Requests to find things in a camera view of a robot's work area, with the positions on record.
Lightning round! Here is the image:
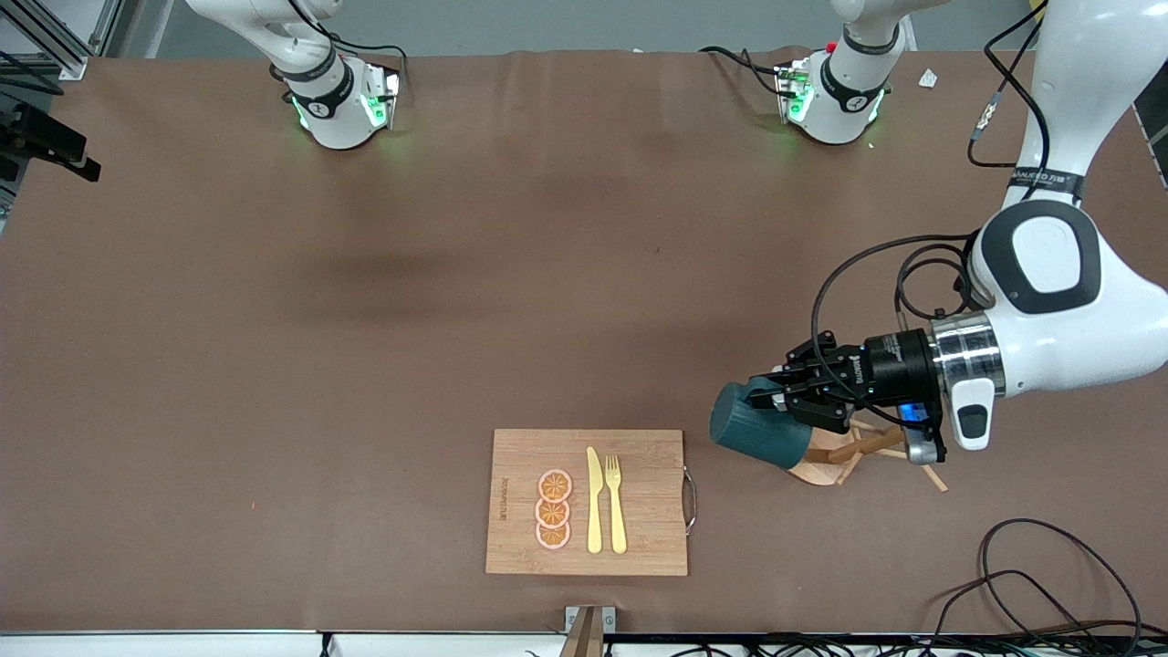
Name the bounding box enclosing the black looped floor cable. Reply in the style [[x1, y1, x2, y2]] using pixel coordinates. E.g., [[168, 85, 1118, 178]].
[[931, 570, 1142, 640], [979, 518, 1143, 640]]

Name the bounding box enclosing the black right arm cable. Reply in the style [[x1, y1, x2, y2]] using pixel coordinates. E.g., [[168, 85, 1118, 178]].
[[290, 0, 409, 85]]

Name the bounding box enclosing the bamboo cutting board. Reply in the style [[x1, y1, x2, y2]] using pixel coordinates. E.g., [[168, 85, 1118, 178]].
[[485, 429, 699, 578]]

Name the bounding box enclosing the wooden mug rack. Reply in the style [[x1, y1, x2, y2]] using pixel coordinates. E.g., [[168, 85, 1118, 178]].
[[787, 415, 950, 494]]

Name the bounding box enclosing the dark green cup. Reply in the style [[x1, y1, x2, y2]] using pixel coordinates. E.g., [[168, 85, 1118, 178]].
[[710, 379, 813, 471]]

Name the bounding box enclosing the aluminium frame post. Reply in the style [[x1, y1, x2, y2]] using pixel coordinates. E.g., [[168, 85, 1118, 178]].
[[1131, 87, 1168, 188], [0, 0, 124, 81]]

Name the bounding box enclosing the yellow plastic fork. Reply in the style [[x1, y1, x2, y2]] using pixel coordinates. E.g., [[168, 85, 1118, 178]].
[[605, 454, 629, 555]]

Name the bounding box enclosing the yellow plastic knife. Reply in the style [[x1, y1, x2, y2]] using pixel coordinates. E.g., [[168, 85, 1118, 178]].
[[586, 446, 605, 555]]

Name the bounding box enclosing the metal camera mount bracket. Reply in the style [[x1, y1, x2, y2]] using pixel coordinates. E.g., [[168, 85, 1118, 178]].
[[559, 605, 617, 657]]

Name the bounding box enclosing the black base cable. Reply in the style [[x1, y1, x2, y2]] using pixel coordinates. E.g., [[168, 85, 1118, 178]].
[[699, 46, 787, 99]]

